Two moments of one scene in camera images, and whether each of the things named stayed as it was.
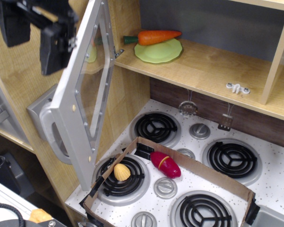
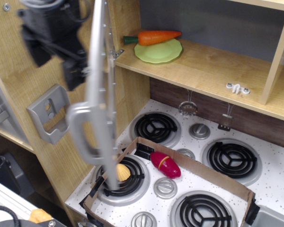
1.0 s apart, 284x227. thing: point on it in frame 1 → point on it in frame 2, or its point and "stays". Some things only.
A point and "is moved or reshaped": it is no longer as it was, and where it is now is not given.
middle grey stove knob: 187,152 stays
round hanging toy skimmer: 188,108 stays
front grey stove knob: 144,219 stays
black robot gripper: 42,13 → 52,30
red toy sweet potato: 165,164 stays
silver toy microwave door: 79,105 is moved or reshaped
